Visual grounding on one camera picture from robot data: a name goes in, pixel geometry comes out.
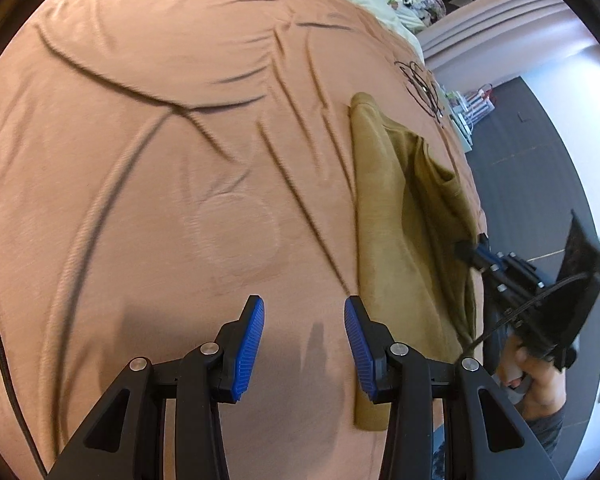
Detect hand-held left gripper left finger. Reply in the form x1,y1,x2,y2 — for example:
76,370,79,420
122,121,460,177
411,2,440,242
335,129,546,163
45,295,266,480

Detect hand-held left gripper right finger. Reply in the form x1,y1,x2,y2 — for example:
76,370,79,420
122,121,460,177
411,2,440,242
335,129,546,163
344,296,563,480

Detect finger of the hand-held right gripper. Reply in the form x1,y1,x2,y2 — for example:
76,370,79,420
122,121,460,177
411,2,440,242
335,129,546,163
454,232,501,273

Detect olive printed t-shirt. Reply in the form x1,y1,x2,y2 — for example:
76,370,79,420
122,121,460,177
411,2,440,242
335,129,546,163
349,91,486,433

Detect person's right forearm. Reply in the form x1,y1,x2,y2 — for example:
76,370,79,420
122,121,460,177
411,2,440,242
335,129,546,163
522,402,567,458

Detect person's right hand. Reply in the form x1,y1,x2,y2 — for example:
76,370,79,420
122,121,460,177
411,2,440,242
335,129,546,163
496,334,567,418

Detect white nightstand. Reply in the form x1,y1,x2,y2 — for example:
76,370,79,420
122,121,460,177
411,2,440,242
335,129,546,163
440,85,496,151

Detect person's patterned pants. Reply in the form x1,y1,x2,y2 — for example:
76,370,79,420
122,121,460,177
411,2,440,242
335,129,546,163
427,400,461,480

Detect orange-brown blanket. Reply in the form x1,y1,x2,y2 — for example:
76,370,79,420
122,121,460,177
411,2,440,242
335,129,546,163
0,0,488,480

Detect pink curtain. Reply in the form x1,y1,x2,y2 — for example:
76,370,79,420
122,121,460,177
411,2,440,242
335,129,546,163
420,0,596,86

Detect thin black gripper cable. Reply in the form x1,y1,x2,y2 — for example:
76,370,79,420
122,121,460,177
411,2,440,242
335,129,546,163
459,270,600,362

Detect coiled black cable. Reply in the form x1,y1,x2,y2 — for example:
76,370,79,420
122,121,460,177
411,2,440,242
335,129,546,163
395,60,443,121

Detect thick black cable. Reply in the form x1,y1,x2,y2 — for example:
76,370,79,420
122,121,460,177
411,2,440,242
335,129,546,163
0,280,48,478

